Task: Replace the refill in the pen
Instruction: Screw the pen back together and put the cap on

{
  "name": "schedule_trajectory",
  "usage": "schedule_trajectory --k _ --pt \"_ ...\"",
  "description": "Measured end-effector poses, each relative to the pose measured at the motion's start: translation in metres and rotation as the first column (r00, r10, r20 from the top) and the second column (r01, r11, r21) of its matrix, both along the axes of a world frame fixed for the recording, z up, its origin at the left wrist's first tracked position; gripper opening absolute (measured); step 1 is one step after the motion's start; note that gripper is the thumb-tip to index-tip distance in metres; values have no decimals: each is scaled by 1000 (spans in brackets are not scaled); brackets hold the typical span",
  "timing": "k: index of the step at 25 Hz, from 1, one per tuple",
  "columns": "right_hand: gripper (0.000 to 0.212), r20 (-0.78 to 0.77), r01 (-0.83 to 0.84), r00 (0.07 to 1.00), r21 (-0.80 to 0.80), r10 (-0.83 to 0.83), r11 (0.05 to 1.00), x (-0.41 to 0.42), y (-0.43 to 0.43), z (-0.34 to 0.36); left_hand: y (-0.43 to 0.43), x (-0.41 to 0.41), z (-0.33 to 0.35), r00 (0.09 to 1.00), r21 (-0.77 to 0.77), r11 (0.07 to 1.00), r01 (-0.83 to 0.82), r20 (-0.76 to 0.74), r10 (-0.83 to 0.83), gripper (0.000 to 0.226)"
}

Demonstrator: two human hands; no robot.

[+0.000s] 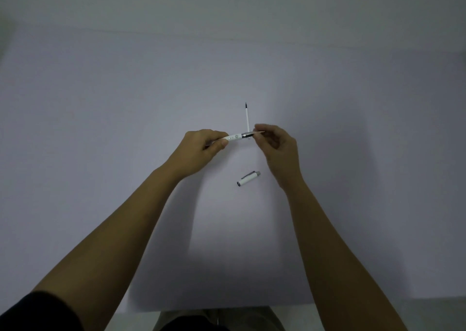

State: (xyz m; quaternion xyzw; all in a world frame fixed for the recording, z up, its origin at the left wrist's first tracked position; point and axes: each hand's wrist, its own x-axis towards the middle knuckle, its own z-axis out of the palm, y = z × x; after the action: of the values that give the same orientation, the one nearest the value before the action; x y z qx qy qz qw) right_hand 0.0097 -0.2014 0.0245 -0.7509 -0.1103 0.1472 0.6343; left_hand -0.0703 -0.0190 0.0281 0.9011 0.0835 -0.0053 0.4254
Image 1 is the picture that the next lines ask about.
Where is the person's left hand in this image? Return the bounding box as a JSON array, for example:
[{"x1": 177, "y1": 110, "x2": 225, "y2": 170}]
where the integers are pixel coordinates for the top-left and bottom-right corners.
[{"x1": 165, "y1": 129, "x2": 230, "y2": 180}]

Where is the person's right hand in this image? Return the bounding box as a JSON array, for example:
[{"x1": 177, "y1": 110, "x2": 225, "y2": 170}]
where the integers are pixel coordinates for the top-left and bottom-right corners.
[{"x1": 253, "y1": 123, "x2": 305, "y2": 192}]

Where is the white pen barrel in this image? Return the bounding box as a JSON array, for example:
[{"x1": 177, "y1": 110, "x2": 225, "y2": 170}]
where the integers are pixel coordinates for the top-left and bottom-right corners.
[{"x1": 205, "y1": 131, "x2": 266, "y2": 149}]

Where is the person's right forearm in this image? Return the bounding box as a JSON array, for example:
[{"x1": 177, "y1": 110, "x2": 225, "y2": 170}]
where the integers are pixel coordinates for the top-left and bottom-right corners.
[{"x1": 281, "y1": 180, "x2": 409, "y2": 331}]

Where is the person's left forearm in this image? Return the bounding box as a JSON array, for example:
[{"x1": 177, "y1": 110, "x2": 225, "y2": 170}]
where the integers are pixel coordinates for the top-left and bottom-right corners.
[{"x1": 32, "y1": 165, "x2": 183, "y2": 331}]

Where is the white pen cap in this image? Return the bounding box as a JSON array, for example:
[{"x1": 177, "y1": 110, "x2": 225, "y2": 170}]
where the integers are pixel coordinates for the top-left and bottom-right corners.
[{"x1": 236, "y1": 171, "x2": 261, "y2": 188}]

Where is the person's black shirt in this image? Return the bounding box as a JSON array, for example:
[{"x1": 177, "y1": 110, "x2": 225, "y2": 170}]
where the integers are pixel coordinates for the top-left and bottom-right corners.
[{"x1": 0, "y1": 291, "x2": 231, "y2": 331}]

